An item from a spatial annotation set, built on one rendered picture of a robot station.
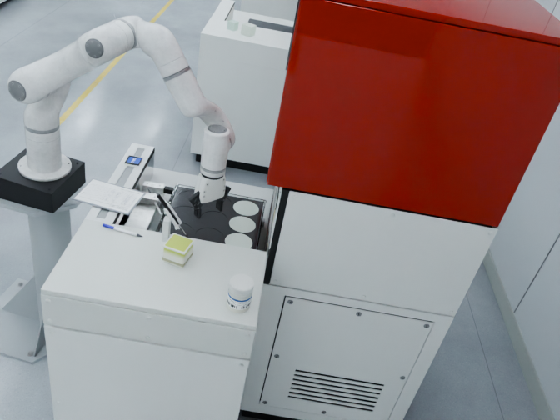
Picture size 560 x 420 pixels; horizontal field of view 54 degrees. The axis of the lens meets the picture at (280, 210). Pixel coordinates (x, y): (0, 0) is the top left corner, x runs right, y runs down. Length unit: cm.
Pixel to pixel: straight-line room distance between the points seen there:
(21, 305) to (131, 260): 122
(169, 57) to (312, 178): 56
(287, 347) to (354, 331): 27
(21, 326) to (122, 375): 113
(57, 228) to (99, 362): 72
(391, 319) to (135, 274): 92
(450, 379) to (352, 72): 192
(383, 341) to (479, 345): 124
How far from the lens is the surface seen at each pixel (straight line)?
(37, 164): 224
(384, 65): 155
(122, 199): 203
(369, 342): 216
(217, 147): 175
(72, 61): 192
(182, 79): 172
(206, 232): 202
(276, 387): 237
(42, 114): 214
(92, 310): 170
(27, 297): 286
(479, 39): 157
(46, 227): 238
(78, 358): 188
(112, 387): 195
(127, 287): 170
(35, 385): 272
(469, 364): 318
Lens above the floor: 214
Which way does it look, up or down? 35 degrees down
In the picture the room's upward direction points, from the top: 12 degrees clockwise
